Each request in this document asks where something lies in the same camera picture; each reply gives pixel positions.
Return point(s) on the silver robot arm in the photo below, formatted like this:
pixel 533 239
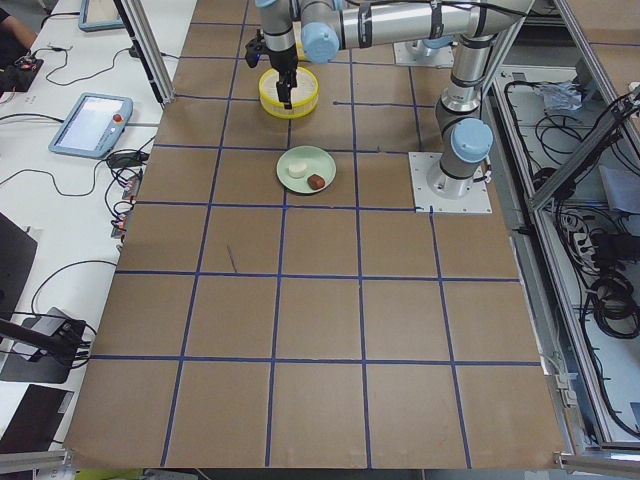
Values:
pixel 275 25
pixel 466 139

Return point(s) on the teach pendant near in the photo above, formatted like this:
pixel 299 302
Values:
pixel 93 126

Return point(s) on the teach pendant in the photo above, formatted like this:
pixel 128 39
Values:
pixel 99 15
pixel 93 126

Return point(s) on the brown bun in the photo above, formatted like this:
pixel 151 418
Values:
pixel 316 182

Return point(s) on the aluminium frame post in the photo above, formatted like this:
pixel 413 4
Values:
pixel 143 40

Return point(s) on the teach pendant far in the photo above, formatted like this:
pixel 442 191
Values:
pixel 99 15

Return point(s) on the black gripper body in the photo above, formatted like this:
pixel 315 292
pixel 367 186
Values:
pixel 282 60

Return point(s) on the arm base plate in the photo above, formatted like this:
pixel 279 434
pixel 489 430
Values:
pixel 434 192

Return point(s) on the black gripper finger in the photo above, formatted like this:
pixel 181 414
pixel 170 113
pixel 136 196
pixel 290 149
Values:
pixel 280 90
pixel 287 96

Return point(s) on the white steamed bun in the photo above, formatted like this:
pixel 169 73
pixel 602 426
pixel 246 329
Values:
pixel 297 169

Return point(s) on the light green plate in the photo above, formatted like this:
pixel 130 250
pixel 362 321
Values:
pixel 319 162

